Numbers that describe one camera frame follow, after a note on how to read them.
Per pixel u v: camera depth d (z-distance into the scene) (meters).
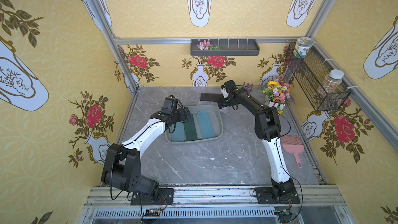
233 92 0.81
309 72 0.91
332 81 0.66
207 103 1.09
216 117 1.02
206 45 0.88
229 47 0.92
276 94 0.94
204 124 1.00
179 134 0.95
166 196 0.73
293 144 0.91
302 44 0.85
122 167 0.43
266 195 0.73
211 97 1.17
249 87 1.21
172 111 0.68
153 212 0.73
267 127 0.63
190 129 0.98
